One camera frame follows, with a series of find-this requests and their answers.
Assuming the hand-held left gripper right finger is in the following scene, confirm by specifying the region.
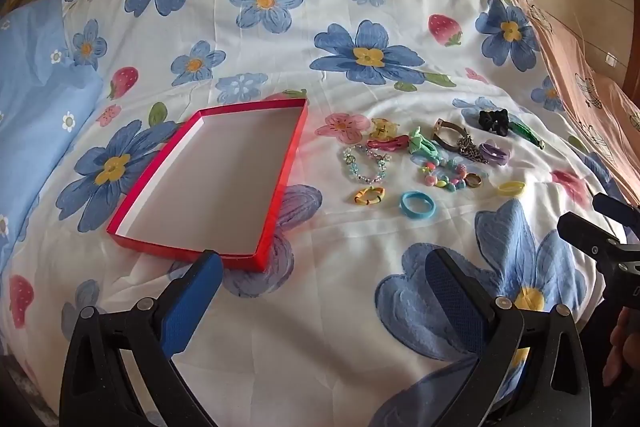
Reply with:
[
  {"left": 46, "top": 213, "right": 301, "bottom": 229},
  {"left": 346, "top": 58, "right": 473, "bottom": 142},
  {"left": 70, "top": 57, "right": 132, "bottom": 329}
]
[{"left": 424, "top": 248, "right": 594, "bottom": 427}]

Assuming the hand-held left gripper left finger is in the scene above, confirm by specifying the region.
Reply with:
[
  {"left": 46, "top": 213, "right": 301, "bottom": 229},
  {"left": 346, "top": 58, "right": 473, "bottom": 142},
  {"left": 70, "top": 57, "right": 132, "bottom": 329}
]
[{"left": 60, "top": 250, "right": 223, "bottom": 427}]

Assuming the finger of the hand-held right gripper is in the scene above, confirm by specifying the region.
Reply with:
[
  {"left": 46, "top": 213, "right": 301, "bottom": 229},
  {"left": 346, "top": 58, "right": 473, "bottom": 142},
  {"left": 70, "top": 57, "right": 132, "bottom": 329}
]
[
  {"left": 558, "top": 212, "right": 640, "bottom": 261},
  {"left": 593, "top": 193, "right": 640, "bottom": 238}
]

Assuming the plain yellow hair tie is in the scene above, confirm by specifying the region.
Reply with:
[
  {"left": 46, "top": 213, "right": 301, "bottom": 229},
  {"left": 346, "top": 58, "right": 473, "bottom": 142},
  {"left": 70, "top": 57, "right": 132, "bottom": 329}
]
[{"left": 496, "top": 179, "right": 529, "bottom": 198}]

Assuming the blue hair ring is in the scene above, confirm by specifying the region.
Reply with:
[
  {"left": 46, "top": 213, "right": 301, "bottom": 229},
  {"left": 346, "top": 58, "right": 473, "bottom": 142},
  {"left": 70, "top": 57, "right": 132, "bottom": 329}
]
[{"left": 398, "top": 190, "right": 437, "bottom": 222}]

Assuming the red shallow box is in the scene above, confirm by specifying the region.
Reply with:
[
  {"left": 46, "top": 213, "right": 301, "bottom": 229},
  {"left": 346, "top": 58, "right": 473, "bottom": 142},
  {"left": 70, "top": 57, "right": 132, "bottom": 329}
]
[{"left": 106, "top": 97, "right": 310, "bottom": 273}]

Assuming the colourful bead bracelet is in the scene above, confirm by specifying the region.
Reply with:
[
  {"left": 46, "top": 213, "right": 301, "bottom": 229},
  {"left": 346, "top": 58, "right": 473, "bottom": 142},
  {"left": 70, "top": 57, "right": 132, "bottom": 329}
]
[{"left": 415, "top": 158, "right": 474, "bottom": 193}]

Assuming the purple hair tie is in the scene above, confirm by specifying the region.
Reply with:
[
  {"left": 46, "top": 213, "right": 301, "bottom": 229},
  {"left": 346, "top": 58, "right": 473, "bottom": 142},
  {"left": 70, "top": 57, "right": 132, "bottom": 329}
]
[{"left": 478, "top": 141, "right": 511, "bottom": 167}]

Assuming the silver metal chain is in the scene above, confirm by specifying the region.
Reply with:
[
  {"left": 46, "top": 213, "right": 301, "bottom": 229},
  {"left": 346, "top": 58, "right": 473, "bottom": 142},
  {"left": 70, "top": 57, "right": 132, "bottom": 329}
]
[{"left": 452, "top": 134, "right": 494, "bottom": 166}]

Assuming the blue crystal bead bracelet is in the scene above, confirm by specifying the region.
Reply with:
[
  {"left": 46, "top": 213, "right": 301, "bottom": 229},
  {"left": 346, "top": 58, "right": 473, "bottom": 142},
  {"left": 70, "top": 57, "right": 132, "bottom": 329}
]
[{"left": 341, "top": 144, "right": 392, "bottom": 186}]

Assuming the yellow hair claw clip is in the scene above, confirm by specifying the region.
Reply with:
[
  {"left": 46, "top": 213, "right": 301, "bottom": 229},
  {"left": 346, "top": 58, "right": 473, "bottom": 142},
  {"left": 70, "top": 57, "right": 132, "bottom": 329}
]
[{"left": 369, "top": 117, "right": 403, "bottom": 141}]

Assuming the person's right hand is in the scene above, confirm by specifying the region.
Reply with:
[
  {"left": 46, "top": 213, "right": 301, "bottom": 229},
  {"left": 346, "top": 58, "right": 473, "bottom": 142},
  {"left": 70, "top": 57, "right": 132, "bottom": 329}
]
[{"left": 602, "top": 306, "right": 640, "bottom": 388}]

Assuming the floral print bedsheet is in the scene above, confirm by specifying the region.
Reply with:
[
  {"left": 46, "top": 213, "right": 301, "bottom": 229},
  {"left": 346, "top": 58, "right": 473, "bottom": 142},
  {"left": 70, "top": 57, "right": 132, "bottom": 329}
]
[{"left": 0, "top": 0, "right": 640, "bottom": 427}]

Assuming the green hair clip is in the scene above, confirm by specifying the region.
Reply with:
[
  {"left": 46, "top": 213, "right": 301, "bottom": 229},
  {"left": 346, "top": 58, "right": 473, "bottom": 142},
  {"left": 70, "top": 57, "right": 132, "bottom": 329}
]
[{"left": 507, "top": 116, "right": 546, "bottom": 149}]

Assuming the pink printed blanket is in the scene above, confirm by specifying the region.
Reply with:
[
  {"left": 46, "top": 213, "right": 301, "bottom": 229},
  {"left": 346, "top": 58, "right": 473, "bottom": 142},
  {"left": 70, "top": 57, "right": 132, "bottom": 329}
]
[{"left": 502, "top": 0, "right": 640, "bottom": 208}]

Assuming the black scrunchie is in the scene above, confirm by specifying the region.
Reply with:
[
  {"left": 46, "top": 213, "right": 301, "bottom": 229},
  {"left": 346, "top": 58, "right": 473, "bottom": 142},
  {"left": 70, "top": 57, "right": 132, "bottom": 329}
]
[{"left": 477, "top": 109, "right": 510, "bottom": 137}]

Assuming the red hair clip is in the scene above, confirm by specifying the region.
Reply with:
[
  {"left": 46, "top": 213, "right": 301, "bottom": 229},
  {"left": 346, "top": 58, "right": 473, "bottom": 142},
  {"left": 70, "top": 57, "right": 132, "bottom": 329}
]
[{"left": 366, "top": 134, "right": 410, "bottom": 154}]

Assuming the light blue flowered pillow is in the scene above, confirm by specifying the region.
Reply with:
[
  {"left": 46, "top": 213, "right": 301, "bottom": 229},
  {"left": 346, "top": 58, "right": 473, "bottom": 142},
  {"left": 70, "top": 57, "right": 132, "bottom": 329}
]
[{"left": 0, "top": 0, "right": 104, "bottom": 289}]

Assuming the green bow hair tie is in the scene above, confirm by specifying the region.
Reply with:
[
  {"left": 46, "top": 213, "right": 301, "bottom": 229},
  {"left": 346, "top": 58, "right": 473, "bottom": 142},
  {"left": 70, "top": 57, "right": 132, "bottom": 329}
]
[{"left": 405, "top": 125, "right": 441, "bottom": 166}]

